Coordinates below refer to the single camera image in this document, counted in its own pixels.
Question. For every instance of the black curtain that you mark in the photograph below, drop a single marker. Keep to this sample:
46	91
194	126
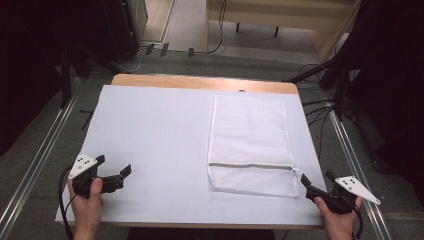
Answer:
390	83
26	66

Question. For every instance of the person's left hand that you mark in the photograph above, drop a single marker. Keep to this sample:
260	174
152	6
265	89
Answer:
85	213

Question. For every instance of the white table cover sheet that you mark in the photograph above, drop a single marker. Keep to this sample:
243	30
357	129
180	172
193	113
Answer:
153	133

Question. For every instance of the wooden table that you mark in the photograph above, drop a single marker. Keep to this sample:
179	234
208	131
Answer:
200	82

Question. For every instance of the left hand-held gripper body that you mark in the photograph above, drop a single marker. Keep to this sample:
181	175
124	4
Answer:
83	163

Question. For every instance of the dark cabinet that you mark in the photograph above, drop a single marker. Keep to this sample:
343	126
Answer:
123	26

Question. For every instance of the person's right hand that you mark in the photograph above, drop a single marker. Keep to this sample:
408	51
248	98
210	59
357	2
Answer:
340	225

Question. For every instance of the white mesh laundry bag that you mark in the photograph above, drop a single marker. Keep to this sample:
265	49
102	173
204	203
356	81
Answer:
250	133

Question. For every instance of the metal floor rail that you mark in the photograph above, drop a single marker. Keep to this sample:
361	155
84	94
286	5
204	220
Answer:
36	165
353	163

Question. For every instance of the light wooden bench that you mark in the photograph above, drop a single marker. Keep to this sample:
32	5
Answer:
283	15

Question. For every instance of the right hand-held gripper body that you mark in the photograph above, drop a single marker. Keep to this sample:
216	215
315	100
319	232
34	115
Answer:
353	186

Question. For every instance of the black floor tape mark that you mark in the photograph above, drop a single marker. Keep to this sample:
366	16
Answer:
87	118

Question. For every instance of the black metal stand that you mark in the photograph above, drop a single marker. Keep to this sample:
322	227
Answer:
66	76
336	76

